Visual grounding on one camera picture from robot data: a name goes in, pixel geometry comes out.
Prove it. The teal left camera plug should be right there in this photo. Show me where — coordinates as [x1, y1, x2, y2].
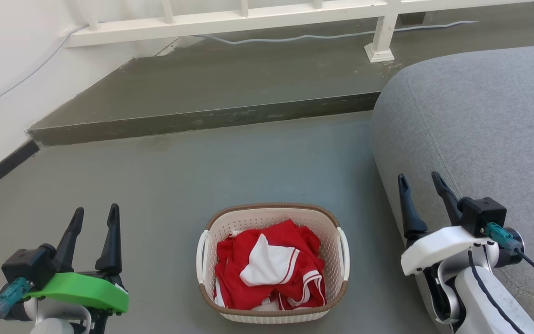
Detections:
[0, 277, 34, 319]

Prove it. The white railing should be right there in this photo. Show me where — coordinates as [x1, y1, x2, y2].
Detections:
[63, 0, 534, 64]

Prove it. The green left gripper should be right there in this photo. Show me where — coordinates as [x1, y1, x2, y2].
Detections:
[24, 204, 130, 314]

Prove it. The black baseboard strip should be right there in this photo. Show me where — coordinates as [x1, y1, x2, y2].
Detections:
[0, 140, 40, 203]

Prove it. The cream plastic laundry basket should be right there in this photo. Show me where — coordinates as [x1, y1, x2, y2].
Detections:
[196, 203, 350, 324]

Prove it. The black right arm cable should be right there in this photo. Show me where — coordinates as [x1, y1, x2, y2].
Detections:
[467, 248, 534, 334]

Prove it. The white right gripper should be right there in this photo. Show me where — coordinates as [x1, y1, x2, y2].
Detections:
[397, 172, 498, 276]

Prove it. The teal camera plug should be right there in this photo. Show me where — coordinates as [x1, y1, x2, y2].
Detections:
[0, 277, 34, 319]
[484, 222, 521, 254]

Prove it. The light grey cable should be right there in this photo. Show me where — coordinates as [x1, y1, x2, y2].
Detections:
[0, 24, 89, 125]
[193, 20, 478, 45]

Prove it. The teal right camera plug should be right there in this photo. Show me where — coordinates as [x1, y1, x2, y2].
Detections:
[484, 222, 521, 254]

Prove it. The grey fabric sofa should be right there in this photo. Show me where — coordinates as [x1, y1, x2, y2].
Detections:
[371, 43, 534, 334]

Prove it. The red and white garment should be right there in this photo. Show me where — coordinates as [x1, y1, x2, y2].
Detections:
[213, 219, 327, 311]

